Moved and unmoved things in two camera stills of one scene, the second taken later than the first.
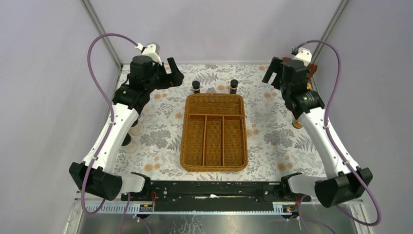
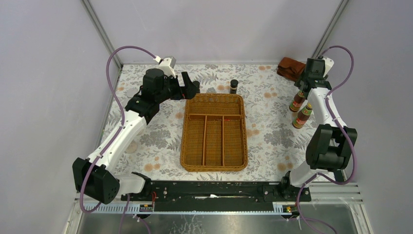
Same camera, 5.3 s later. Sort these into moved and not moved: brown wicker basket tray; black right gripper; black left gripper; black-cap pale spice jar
Moved: black right gripper; black left gripper
Not moved: black-cap pale spice jar; brown wicker basket tray
